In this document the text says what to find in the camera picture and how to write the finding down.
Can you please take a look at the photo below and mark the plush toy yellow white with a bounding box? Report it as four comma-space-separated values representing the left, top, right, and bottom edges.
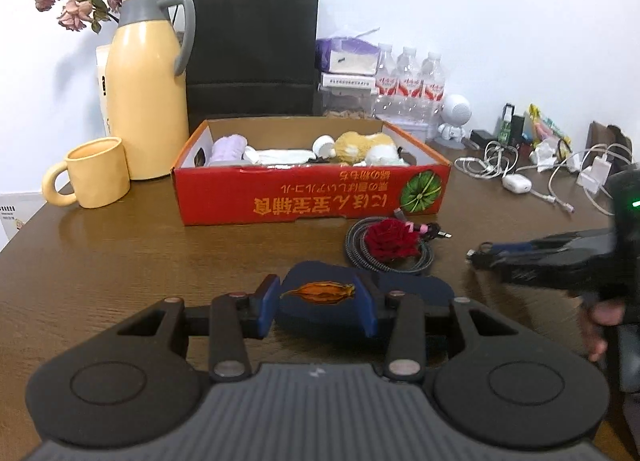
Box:
332, 132, 408, 166

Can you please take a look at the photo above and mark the green hand sanitizer bottle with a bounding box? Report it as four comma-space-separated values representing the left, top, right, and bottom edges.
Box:
498, 103, 515, 146

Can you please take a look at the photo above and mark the clear plastic food container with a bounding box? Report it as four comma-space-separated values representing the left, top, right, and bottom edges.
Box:
318, 72, 378, 118

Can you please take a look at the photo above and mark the colourful snack packet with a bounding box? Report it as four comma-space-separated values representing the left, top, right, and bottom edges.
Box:
527, 103, 572, 146

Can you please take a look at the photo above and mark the middle water bottle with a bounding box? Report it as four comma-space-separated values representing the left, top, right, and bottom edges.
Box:
395, 47, 422, 121

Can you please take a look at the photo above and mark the left water bottle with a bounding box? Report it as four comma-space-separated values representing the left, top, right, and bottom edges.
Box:
372, 44, 398, 116

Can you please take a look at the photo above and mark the white cloth in box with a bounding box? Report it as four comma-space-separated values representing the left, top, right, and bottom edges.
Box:
243, 146, 317, 166

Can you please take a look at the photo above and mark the purple tissue pack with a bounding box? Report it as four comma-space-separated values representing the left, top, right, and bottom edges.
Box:
314, 36, 380, 76

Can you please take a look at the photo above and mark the black power adapter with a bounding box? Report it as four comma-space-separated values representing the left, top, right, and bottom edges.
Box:
470, 129, 496, 149

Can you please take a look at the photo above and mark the person right hand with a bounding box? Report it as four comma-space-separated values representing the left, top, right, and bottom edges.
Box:
578, 301, 626, 363

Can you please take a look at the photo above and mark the white charging cable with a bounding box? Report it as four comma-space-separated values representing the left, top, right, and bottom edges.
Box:
453, 140, 634, 217

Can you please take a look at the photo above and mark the white robot figurine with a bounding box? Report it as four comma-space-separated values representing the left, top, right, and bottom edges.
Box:
435, 94, 472, 150

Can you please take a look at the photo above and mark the black braided cable coil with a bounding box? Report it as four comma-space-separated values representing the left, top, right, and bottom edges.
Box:
344, 209, 454, 276

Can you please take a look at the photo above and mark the white wall charger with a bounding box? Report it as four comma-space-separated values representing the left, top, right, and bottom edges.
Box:
577, 156, 612, 194

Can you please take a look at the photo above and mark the yellow ceramic mug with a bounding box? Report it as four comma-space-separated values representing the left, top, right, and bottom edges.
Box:
41, 137, 130, 208

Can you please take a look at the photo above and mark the purple rolled towel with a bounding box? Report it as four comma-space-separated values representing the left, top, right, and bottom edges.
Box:
206, 134, 247, 166

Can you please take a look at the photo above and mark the water bottle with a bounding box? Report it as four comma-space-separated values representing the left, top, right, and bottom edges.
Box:
421, 52, 446, 140
372, 44, 398, 116
395, 47, 422, 121

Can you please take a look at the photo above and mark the right water bottle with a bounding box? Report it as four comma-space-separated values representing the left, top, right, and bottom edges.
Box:
421, 52, 446, 140

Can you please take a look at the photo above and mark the red yarn flower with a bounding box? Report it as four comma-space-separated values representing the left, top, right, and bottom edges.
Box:
363, 218, 421, 263

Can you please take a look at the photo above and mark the red cardboard box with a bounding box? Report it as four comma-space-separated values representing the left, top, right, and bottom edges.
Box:
171, 116, 451, 226

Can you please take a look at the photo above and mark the yellow thermos jug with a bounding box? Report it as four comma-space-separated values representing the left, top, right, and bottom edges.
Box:
105, 0, 195, 180

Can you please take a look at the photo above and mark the black paper shopping bag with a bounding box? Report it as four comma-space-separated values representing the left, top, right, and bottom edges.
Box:
186, 0, 319, 130

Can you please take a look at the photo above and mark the navy blue pouch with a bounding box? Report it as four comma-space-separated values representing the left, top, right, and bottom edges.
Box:
274, 261, 454, 339

